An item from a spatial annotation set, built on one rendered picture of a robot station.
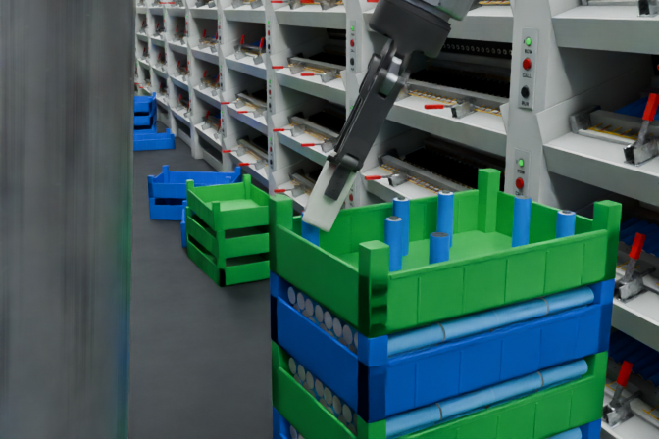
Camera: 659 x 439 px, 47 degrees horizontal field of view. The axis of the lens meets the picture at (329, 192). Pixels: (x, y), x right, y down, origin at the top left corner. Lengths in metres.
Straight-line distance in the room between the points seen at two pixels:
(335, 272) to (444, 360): 0.13
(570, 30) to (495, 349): 0.56
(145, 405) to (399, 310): 0.98
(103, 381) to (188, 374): 1.47
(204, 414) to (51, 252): 1.35
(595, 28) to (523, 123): 0.21
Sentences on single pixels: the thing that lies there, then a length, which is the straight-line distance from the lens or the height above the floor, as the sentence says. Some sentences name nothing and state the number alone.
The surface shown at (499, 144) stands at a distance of 1.32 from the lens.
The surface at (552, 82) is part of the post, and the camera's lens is 1.20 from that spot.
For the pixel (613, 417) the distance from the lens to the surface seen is 1.19.
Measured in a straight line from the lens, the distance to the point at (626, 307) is 1.11.
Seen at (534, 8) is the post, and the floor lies 0.75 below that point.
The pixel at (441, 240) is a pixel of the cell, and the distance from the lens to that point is 0.70.
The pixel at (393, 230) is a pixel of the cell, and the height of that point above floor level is 0.54.
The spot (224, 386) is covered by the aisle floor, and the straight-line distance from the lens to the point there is 1.61.
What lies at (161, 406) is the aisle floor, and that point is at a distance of 1.57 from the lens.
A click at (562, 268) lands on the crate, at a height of 0.50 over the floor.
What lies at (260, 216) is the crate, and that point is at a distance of 2.11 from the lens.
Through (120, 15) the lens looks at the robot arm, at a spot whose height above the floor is 0.75.
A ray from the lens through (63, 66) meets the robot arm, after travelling 0.18.
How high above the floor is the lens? 0.75
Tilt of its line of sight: 14 degrees down
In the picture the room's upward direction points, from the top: straight up
